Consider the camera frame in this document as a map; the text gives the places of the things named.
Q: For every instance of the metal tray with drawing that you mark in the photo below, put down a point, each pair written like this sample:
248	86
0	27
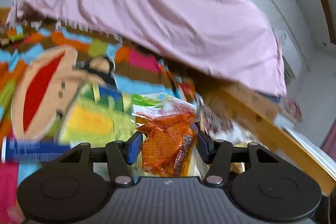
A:
97	115

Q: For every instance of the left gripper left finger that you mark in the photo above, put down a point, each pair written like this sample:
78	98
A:
120	155

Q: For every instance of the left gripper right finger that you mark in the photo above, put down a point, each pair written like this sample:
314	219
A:
217	154

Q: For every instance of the colourful monkey bedspread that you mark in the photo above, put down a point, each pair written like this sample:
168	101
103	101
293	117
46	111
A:
41	73

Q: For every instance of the orange chicken snack packet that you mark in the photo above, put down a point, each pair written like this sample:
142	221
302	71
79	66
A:
170	134

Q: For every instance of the white air conditioner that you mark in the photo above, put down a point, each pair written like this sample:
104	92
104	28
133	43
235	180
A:
290	55

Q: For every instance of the right wooden bed rail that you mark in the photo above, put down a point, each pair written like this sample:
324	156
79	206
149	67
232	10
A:
256	113

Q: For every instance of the blue white tube packet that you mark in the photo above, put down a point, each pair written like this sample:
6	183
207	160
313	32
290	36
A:
14	150

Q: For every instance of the floral satin quilt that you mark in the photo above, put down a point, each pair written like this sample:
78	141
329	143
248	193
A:
219	127

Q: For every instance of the pink hanging sheet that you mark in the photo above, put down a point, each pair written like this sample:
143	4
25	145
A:
226	39

